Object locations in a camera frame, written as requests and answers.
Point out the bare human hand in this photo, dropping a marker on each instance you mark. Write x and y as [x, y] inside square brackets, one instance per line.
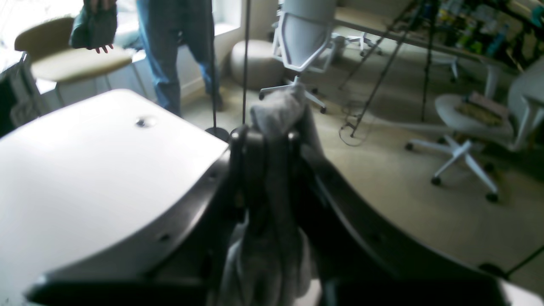
[100, 24]

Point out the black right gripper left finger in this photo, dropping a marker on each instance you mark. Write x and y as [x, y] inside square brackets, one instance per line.
[177, 259]

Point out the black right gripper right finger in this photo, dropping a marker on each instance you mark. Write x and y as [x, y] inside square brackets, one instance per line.
[364, 260]

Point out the black tripod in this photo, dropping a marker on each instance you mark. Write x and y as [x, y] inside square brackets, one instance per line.
[424, 10]

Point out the beige stool chair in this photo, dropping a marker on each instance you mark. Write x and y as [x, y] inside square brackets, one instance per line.
[54, 60]

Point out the round beige pouf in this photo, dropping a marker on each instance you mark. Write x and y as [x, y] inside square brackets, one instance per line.
[263, 70]

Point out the light grey T-shirt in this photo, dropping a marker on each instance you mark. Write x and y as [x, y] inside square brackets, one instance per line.
[269, 264]

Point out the white office chair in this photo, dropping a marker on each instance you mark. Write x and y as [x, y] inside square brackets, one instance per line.
[482, 120]
[304, 38]

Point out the dark grey T-shirt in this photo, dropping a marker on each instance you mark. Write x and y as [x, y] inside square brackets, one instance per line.
[77, 35]

